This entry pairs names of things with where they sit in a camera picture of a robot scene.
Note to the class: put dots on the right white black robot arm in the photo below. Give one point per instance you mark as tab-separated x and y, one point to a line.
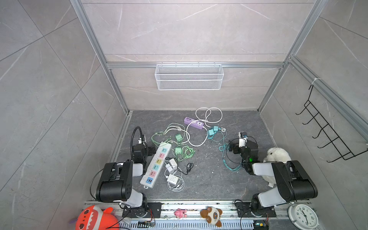
289	178

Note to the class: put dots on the white analog clock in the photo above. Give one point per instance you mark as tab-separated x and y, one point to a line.
303	217

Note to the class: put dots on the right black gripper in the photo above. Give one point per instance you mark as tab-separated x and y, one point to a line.
233	146

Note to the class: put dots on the white pastel power strip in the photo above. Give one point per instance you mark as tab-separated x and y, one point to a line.
156	165

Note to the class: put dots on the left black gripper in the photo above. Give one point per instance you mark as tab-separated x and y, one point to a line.
150	150

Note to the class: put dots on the small pink plush toy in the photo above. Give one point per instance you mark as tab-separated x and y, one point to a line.
180	213

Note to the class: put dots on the purple power strip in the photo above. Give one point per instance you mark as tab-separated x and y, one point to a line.
194	123

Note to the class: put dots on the brown white plush toy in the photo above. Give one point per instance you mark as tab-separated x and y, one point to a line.
212	216

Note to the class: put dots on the teal charger plug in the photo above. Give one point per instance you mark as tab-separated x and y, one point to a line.
213	130

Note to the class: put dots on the white plush dog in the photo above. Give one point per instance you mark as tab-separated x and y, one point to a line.
275	154

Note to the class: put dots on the black wall hook rack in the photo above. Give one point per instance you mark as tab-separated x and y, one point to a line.
325	127

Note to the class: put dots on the red monster plush toy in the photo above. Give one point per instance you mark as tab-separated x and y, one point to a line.
94	218

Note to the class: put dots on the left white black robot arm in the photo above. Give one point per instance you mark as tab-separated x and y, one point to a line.
116	179

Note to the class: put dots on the white wire mesh basket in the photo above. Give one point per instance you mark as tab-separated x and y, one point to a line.
177	77

